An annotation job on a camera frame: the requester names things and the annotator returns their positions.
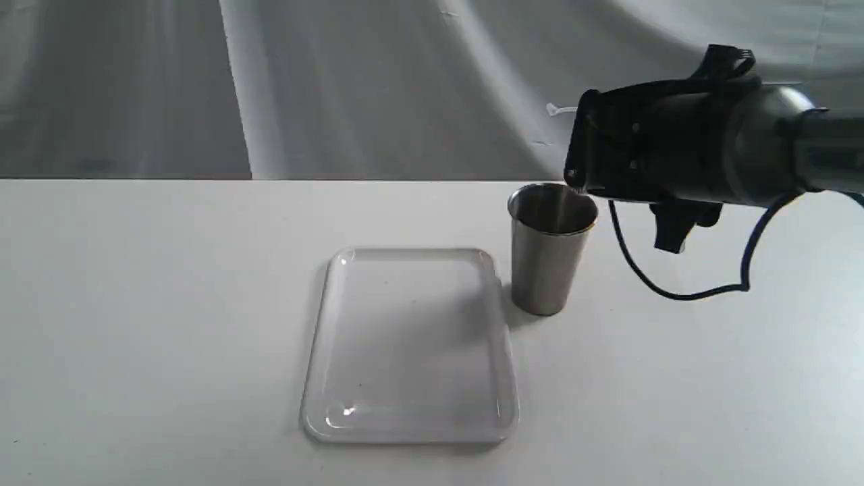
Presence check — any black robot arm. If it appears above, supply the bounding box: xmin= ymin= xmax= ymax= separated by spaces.
xmin=564 ymin=78 xmax=862 ymax=207

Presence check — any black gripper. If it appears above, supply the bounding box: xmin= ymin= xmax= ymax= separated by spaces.
xmin=564 ymin=80 xmax=743 ymax=203

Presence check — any stainless steel cup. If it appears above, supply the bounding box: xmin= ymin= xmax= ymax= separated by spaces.
xmin=507 ymin=182 xmax=599 ymax=317

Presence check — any grey backdrop cloth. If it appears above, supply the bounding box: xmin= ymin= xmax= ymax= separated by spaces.
xmin=1 ymin=1 xmax=862 ymax=180

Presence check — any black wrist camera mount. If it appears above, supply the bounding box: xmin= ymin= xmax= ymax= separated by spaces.
xmin=650 ymin=199 xmax=723 ymax=253

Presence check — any plastic wash bottle orange liquid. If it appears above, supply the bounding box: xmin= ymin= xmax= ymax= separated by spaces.
xmin=546 ymin=103 xmax=579 ymax=117

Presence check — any clear plastic tray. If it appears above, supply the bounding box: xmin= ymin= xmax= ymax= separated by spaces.
xmin=300 ymin=246 xmax=520 ymax=445

